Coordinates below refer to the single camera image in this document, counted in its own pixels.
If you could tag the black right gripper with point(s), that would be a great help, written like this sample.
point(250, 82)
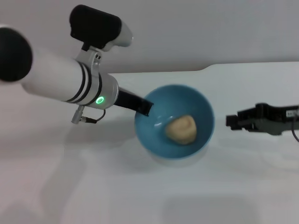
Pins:
point(268, 119)

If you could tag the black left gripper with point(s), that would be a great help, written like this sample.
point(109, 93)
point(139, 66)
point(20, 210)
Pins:
point(127, 99)

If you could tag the blue ceramic bowl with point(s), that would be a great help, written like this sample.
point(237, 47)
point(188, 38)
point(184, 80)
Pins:
point(163, 144)

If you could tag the beige egg yolk pastry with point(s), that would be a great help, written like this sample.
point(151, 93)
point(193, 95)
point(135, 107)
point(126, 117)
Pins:
point(181, 130)

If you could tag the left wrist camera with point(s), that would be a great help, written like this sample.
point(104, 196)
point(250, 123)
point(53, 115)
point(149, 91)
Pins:
point(98, 28)

